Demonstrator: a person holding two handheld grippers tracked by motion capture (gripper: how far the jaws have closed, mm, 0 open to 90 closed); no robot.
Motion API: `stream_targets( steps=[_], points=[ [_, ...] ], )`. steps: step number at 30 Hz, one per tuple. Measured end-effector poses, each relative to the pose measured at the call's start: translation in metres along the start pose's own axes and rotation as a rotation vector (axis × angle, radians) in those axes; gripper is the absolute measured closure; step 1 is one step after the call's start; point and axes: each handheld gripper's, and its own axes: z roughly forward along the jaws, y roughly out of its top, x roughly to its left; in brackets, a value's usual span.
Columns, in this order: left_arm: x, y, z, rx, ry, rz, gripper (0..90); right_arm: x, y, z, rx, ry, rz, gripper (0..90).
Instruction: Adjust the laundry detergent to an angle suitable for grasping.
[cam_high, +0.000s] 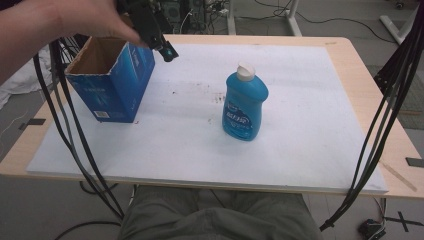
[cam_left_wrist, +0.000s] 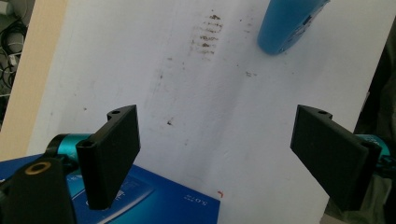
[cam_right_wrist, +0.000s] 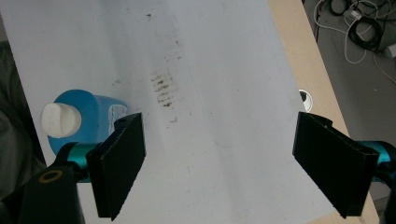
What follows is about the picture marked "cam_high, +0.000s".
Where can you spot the black tape strip on floor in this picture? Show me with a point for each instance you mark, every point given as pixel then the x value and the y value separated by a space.
pixel 33 122

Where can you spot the blue detergent bottle white cap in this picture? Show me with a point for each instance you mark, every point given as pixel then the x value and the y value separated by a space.
pixel 243 103

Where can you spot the wooden table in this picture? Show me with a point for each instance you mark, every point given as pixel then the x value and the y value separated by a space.
pixel 366 83

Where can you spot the white desk leg with foot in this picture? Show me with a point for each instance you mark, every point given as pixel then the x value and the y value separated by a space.
pixel 396 28

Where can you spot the blue cardboard box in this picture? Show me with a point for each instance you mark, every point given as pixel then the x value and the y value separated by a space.
pixel 126 83

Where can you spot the white cloth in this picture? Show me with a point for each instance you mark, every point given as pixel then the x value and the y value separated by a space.
pixel 20 83

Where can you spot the black computer tower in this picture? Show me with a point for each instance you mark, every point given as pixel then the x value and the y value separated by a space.
pixel 180 13

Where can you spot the black tape strip on table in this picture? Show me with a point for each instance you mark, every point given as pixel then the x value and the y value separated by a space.
pixel 415 162

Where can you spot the person's grey trousers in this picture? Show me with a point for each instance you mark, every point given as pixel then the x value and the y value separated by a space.
pixel 216 216

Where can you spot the small black device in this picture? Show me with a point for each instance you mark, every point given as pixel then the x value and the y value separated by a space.
pixel 371 230

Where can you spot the person's left hand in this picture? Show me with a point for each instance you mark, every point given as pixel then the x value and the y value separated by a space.
pixel 100 18

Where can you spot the white foam mat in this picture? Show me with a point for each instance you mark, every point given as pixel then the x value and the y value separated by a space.
pixel 186 150

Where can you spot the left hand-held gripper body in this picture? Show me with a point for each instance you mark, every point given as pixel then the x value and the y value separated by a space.
pixel 146 20

